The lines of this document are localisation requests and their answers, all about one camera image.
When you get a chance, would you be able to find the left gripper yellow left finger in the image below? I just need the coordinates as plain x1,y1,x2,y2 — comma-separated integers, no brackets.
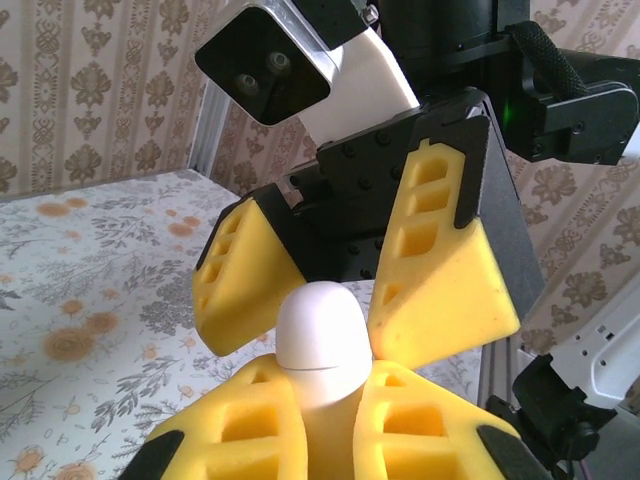
123,353,314,480

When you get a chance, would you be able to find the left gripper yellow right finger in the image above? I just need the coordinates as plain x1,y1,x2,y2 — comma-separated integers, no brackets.
352,358,551,480

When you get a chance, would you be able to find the white earbud charging case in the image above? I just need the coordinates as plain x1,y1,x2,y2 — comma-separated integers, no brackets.
275,280,374,480

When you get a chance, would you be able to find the floral patterned table cover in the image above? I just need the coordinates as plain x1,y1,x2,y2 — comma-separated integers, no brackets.
0,167,482,480

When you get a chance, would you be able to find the aluminium side rail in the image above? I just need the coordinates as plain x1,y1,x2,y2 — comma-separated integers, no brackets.
477,329,547,407

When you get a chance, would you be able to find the aluminium frame post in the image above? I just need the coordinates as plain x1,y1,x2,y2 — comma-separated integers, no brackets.
189,82,237,180

